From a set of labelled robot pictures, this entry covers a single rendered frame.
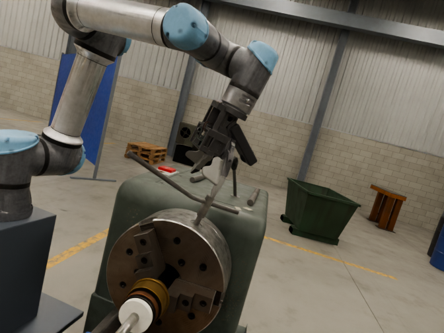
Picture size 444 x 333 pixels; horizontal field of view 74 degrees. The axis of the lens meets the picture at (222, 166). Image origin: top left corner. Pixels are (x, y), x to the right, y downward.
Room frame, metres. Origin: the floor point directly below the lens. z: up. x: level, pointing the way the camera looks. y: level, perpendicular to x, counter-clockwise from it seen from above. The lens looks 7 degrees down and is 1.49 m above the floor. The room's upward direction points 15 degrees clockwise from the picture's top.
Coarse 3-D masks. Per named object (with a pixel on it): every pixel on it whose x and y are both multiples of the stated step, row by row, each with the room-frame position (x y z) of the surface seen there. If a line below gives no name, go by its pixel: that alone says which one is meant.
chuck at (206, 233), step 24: (168, 216) 0.73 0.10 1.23; (192, 216) 0.77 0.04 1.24; (120, 240) 0.71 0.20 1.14; (168, 240) 0.69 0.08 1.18; (192, 240) 0.69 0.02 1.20; (216, 240) 0.73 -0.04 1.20; (120, 264) 0.71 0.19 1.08; (192, 264) 0.68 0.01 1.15; (216, 264) 0.68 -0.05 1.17; (120, 288) 0.71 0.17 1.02; (216, 288) 0.67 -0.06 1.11; (168, 312) 0.69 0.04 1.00; (192, 312) 0.68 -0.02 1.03; (216, 312) 0.67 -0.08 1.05
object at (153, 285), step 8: (144, 280) 0.61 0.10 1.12; (152, 280) 0.61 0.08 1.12; (136, 288) 0.58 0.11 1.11; (144, 288) 0.58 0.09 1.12; (152, 288) 0.58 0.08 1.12; (160, 288) 0.60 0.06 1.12; (128, 296) 0.56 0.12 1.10; (136, 296) 0.55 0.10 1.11; (144, 296) 0.56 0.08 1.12; (152, 296) 0.57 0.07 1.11; (160, 296) 0.58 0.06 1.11; (168, 296) 0.60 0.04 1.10; (152, 304) 0.55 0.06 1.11; (160, 304) 0.57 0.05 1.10; (168, 304) 0.60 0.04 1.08; (152, 312) 0.55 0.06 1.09; (160, 312) 0.57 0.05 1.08; (152, 320) 0.55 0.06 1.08
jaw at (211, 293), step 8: (176, 280) 0.68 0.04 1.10; (184, 280) 0.69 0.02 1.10; (168, 288) 0.63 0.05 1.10; (176, 288) 0.64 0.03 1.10; (184, 288) 0.65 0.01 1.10; (192, 288) 0.66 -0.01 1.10; (200, 288) 0.67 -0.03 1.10; (208, 288) 0.67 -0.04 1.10; (176, 296) 0.61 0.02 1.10; (184, 296) 0.62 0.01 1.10; (192, 296) 0.63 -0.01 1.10; (200, 296) 0.64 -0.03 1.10; (208, 296) 0.64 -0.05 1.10; (216, 296) 0.67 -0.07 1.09; (176, 304) 0.61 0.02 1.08; (184, 304) 0.63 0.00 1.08; (192, 304) 0.64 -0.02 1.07; (200, 304) 0.64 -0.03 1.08; (208, 304) 0.63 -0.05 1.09; (216, 304) 0.67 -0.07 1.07; (208, 312) 0.63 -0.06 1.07
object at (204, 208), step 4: (208, 196) 0.72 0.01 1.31; (208, 200) 0.72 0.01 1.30; (212, 200) 0.72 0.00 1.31; (204, 204) 0.72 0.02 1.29; (208, 204) 0.72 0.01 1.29; (200, 208) 0.72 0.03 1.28; (204, 208) 0.72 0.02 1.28; (208, 208) 0.72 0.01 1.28; (200, 212) 0.72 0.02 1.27; (204, 212) 0.72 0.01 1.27; (200, 216) 0.72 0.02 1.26; (204, 216) 0.73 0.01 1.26; (196, 220) 0.73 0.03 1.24; (200, 220) 0.73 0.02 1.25; (196, 224) 0.72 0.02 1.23
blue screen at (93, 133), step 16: (64, 64) 7.76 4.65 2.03; (112, 64) 5.30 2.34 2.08; (64, 80) 7.54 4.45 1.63; (112, 80) 5.19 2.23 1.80; (96, 96) 5.65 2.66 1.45; (112, 96) 5.14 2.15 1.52; (96, 112) 5.52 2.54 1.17; (96, 128) 5.40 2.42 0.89; (96, 144) 5.28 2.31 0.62; (96, 160) 5.13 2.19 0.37
